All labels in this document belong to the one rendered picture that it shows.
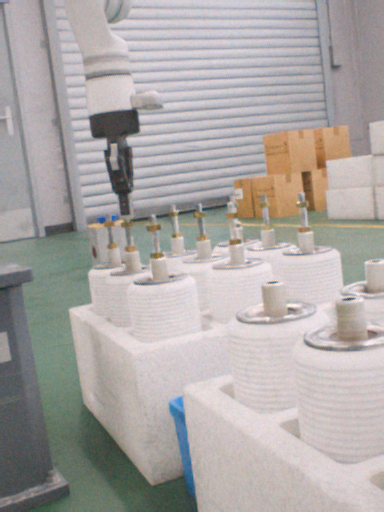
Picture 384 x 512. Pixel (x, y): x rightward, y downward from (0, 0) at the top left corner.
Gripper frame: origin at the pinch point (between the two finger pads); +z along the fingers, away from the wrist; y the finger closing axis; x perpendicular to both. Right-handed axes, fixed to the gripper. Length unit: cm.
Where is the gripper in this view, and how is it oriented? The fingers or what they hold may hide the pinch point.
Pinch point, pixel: (125, 206)
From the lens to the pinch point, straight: 100.5
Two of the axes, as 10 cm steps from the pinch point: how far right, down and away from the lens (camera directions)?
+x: 9.9, -1.2, -0.5
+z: 1.2, 9.8, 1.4
